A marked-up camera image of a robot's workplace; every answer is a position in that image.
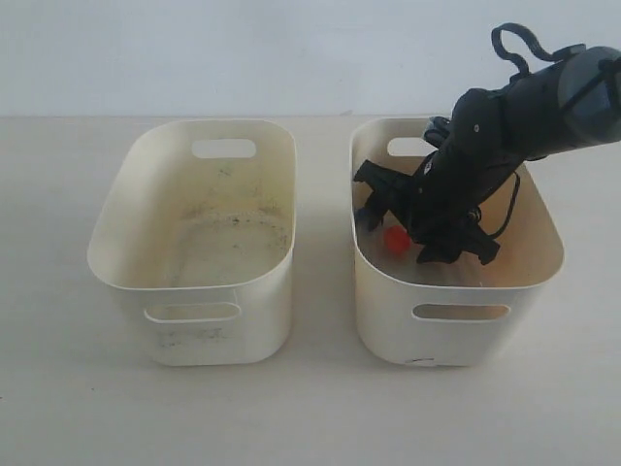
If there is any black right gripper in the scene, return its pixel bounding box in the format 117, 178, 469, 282
353, 150, 517, 265

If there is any orange-capped tube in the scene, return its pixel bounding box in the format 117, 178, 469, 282
382, 225, 411, 255

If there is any cream plastic bin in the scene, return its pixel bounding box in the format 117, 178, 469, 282
87, 118, 297, 366
348, 116, 567, 369

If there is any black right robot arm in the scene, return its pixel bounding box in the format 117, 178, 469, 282
353, 47, 620, 265

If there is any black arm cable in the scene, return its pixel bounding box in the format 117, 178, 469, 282
465, 172, 523, 240

